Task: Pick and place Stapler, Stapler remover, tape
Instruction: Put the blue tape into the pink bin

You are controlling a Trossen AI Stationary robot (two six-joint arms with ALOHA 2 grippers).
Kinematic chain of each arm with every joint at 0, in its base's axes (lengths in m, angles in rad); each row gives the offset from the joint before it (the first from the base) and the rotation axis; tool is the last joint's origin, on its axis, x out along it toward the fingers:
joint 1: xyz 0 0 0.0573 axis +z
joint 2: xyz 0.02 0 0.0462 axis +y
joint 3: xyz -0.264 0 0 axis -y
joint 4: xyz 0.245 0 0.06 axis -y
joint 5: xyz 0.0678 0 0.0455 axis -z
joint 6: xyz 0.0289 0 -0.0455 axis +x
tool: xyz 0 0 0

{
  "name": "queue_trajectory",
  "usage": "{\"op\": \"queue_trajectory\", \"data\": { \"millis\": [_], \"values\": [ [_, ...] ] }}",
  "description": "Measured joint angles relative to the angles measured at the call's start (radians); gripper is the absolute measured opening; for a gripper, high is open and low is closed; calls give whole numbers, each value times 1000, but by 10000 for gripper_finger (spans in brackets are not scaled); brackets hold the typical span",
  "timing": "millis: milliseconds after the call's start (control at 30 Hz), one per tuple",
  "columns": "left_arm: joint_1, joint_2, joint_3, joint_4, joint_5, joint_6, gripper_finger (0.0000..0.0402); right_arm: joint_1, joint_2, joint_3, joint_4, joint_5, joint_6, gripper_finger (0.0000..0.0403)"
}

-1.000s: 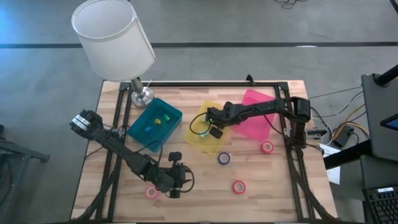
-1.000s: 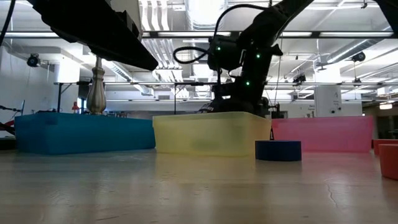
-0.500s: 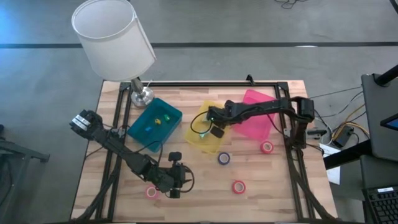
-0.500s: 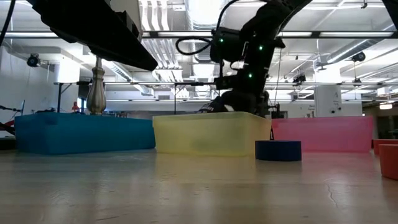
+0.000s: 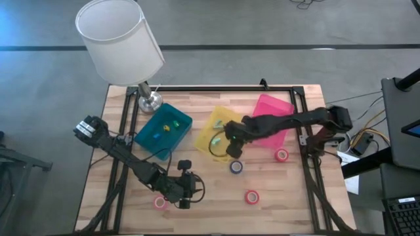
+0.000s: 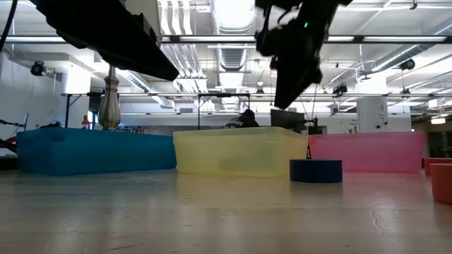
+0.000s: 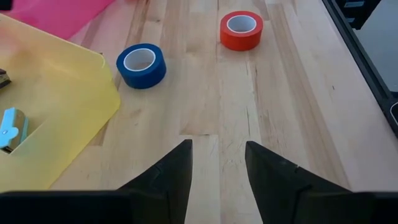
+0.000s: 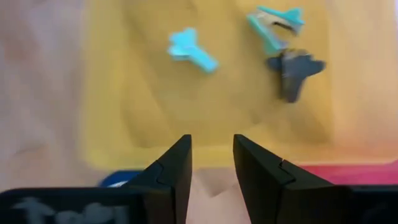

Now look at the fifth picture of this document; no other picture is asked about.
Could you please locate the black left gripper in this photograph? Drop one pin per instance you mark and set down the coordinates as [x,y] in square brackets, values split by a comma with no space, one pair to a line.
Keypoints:
[178,187]

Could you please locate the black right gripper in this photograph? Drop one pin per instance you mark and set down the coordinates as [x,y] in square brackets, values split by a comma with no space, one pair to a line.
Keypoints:
[238,129]

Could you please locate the teal staple remover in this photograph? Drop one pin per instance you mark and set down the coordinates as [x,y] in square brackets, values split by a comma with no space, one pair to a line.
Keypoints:
[218,124]

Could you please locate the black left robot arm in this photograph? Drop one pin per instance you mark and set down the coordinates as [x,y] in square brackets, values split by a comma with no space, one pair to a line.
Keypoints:
[131,160]

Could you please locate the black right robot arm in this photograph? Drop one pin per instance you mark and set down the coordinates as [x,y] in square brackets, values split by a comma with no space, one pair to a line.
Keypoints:
[295,119]

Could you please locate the pink tape roll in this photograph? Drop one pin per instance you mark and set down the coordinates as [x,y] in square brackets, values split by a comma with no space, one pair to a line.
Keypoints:
[155,203]

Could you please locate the blue tape roll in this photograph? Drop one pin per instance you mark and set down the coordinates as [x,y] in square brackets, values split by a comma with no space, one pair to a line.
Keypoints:
[232,167]

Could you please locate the red tape roll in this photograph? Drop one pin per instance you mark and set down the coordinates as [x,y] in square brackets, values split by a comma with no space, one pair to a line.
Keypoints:
[247,197]
[277,155]

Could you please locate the green mini stapler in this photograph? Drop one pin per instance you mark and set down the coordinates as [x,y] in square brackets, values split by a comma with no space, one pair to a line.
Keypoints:
[176,124]

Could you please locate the yellow mini stapler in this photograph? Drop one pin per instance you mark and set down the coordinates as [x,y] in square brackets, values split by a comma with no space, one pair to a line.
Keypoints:
[166,128]

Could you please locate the blue mini stapler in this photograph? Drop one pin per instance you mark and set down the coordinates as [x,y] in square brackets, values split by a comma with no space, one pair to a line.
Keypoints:
[157,135]

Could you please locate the yellow plastic bin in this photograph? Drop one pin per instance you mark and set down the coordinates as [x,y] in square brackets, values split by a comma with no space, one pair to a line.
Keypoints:
[206,131]

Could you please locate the pink plastic bin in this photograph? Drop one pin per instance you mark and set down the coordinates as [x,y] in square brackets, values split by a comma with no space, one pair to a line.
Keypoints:
[272,105]

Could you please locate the black clip on table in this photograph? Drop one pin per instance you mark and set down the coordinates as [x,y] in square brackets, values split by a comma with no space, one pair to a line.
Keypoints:
[264,84]

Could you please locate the blue plastic bin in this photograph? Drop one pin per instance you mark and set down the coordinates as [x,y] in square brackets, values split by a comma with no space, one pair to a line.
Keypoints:
[154,144]

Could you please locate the silver lamp base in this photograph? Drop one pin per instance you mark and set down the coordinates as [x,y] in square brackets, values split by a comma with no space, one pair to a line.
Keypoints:
[150,101]

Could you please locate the black power adapter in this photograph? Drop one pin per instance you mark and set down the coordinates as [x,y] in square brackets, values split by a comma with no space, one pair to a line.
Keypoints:
[361,144]

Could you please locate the white paper sheet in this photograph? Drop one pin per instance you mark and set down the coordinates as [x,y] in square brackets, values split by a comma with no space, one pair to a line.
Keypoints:
[352,185]

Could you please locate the white lamp shade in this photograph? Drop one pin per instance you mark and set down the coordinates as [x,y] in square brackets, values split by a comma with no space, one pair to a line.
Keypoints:
[119,42]

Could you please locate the black side desk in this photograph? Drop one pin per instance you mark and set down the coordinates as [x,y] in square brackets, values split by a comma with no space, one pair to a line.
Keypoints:
[398,131]

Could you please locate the black floor stand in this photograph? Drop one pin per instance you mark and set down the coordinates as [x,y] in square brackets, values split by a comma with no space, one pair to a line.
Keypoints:
[19,157]

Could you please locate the tablet with blue screen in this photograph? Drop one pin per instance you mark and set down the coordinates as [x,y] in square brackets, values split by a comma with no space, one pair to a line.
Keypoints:
[412,129]

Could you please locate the black laptop keyboard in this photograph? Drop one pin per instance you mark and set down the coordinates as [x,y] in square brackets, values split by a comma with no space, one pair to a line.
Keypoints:
[405,216]

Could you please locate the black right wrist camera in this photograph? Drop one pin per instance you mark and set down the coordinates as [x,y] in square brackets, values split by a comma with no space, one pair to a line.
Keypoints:
[234,150]

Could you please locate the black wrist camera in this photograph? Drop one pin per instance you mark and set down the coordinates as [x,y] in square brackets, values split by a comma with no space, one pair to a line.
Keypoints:
[234,150]
[184,165]

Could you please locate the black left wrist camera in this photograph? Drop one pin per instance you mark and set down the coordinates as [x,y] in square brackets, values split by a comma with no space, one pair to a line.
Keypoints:
[184,165]

